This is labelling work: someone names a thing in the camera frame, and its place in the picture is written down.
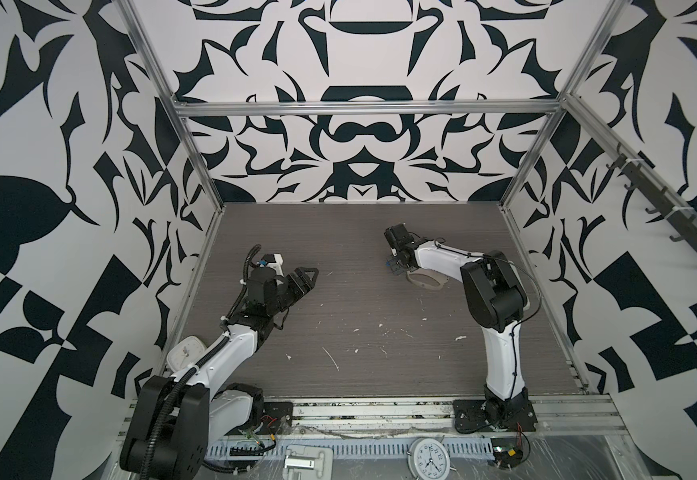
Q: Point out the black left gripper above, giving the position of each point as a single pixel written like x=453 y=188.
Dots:
x=302 y=283

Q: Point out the perforated metal crescent plate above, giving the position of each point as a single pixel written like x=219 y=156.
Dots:
x=427 y=279

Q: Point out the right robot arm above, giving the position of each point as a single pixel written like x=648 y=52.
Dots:
x=497 y=301

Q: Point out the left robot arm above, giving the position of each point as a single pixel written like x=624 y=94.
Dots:
x=178 y=417

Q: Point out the white plastic hinge block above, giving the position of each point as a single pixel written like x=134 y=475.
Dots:
x=303 y=462

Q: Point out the white table clock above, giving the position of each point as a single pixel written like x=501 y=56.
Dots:
x=429 y=459

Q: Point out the small green circuit board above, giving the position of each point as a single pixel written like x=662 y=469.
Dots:
x=511 y=453

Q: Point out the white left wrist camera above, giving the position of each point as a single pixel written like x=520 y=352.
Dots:
x=273 y=262

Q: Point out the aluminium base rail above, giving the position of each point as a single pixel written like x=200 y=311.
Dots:
x=388 y=416

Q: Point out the black wall hook rail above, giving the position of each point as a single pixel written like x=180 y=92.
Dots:
x=665 y=203

